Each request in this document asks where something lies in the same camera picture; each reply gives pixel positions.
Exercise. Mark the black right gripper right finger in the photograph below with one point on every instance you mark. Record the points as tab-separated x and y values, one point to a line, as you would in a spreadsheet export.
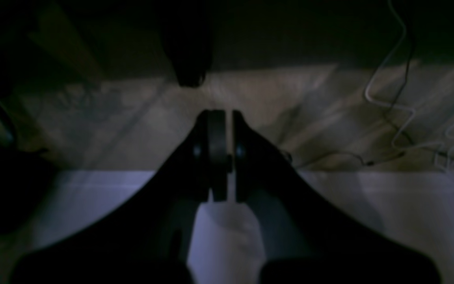
307	239

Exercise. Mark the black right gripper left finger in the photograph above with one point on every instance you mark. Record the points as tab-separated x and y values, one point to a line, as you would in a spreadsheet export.
146	240

